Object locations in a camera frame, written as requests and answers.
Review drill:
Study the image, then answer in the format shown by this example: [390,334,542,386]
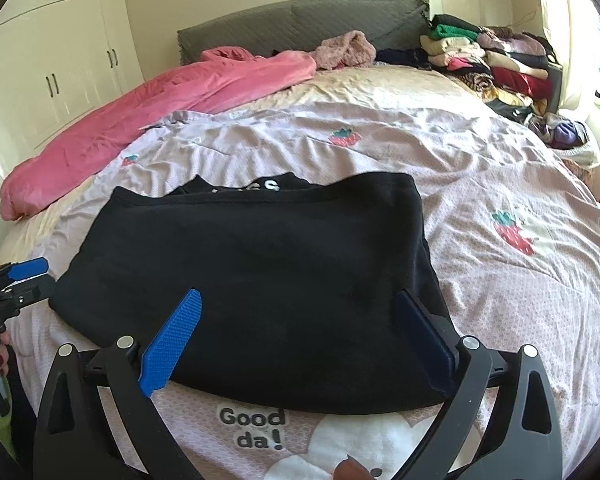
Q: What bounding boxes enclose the black long-sleeve sweater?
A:
[50,172,452,415]

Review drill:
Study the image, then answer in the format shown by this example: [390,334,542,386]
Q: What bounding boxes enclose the white bag of clothes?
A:
[524,113,600,169]

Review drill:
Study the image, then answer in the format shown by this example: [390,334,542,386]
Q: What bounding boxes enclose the pile of folded clothes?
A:
[419,14,562,124]

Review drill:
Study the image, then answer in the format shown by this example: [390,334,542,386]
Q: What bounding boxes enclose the left hand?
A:
[0,333,10,377]

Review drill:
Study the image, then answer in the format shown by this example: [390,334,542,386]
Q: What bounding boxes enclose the right hand thumb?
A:
[332,456,374,480]

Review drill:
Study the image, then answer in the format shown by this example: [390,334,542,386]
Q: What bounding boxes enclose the cream bed sheet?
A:
[0,65,486,264]

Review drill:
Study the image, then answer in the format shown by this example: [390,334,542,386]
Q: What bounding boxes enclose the lilac strawberry bed cover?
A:
[10,103,600,479]

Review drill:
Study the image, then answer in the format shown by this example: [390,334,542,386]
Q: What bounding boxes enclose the cream wardrobe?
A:
[0,0,144,246]

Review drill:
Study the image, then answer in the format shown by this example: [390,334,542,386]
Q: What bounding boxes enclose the pink quilt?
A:
[0,47,316,221]

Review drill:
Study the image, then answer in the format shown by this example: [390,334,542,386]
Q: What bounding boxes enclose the dark navy garment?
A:
[375,48,431,70]

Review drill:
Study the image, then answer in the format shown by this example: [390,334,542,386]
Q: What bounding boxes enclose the dusty pink fluffy garment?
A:
[313,30,376,70]

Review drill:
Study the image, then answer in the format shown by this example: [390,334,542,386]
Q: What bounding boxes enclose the grey padded headboard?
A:
[176,0,430,65]

